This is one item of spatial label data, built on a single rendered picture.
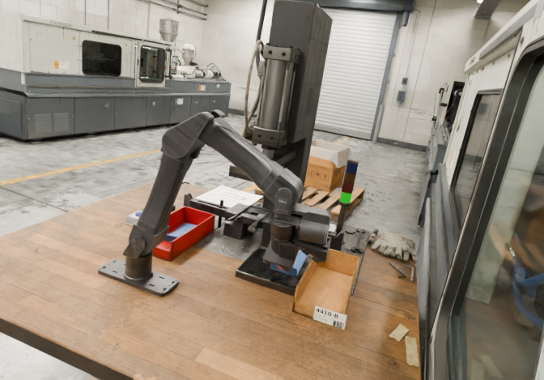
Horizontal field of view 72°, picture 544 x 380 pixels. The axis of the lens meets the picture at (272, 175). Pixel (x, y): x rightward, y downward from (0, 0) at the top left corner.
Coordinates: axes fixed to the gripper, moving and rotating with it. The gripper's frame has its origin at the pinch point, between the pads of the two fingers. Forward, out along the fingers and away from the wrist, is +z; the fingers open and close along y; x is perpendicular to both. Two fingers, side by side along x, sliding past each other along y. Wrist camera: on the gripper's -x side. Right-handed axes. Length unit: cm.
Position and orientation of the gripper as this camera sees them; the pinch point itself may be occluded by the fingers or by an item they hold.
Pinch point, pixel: (282, 266)
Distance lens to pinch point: 96.5
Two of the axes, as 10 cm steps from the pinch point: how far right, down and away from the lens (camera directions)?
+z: 0.1, 7.2, 6.9
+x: -9.4, -2.2, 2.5
